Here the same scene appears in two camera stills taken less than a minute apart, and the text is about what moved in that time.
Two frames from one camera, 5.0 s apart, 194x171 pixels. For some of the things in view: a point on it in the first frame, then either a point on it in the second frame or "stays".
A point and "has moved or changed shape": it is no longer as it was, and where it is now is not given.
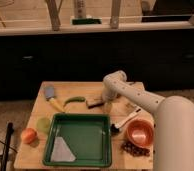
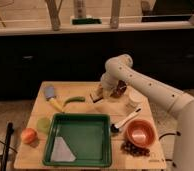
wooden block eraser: (94, 101) has moved or changed shape
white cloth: (61, 151) stays
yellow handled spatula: (49, 92) stays
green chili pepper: (73, 100) stays
